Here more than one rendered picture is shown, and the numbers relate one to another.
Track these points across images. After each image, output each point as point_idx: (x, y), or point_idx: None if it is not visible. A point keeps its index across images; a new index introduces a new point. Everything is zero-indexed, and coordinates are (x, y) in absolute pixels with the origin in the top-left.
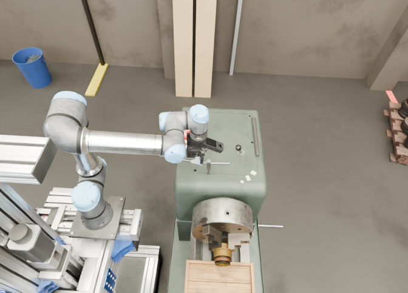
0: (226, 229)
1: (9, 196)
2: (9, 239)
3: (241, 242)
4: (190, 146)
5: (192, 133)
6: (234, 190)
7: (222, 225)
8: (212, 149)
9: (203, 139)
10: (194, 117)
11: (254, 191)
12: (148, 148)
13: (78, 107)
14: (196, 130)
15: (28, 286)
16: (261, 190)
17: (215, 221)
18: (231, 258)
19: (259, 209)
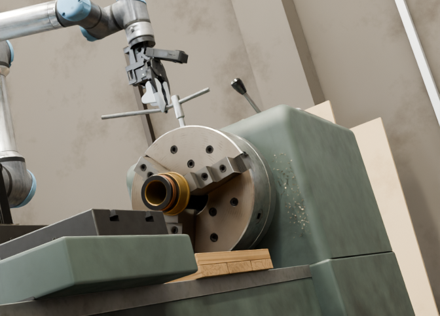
0: (185, 161)
1: None
2: None
3: (216, 177)
4: (132, 63)
5: (124, 28)
6: (224, 131)
7: (175, 151)
8: (163, 55)
9: (141, 32)
10: None
11: (260, 116)
12: (40, 6)
13: None
14: (126, 16)
15: None
16: (272, 109)
17: (158, 139)
18: (178, 183)
19: (301, 178)
